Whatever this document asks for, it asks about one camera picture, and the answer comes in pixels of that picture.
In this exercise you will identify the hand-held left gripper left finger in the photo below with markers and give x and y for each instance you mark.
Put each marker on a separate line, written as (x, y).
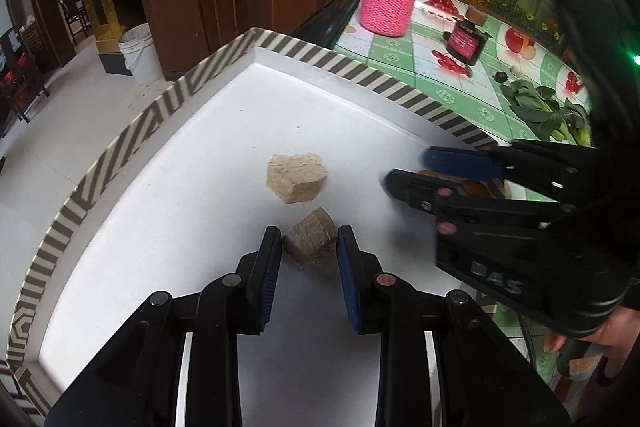
(262, 292)

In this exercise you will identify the person's right hand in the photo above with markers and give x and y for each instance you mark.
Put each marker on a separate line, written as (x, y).
(607, 332)

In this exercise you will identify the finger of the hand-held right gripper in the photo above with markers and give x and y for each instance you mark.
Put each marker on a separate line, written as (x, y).
(460, 162)
(415, 192)

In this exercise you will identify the dark wooden furniture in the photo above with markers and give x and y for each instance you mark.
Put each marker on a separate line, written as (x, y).
(20, 77)

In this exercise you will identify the brown wooden counter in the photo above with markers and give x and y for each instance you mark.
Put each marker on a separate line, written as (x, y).
(220, 7)

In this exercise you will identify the dark wooden chair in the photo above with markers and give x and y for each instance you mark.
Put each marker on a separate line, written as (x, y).
(75, 14)

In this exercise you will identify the green leafy vegetable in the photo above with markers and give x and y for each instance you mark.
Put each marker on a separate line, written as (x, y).
(530, 104)

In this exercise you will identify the white plastic bucket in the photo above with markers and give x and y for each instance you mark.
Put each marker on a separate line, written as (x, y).
(142, 57)

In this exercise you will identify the small dark round fruit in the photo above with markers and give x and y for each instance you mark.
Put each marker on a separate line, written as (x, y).
(501, 77)

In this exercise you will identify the green fruit-print tablecloth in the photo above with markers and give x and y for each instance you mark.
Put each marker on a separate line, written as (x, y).
(425, 72)

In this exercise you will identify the dark jar with pink label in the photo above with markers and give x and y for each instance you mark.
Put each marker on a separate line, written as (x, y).
(465, 42)

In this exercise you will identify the white tray with striped rim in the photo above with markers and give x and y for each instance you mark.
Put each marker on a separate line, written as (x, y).
(200, 147)

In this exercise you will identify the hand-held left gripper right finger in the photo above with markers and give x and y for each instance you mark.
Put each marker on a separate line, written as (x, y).
(350, 292)

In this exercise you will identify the beige sugarcane piece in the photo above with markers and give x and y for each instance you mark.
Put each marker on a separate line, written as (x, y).
(295, 179)
(310, 239)

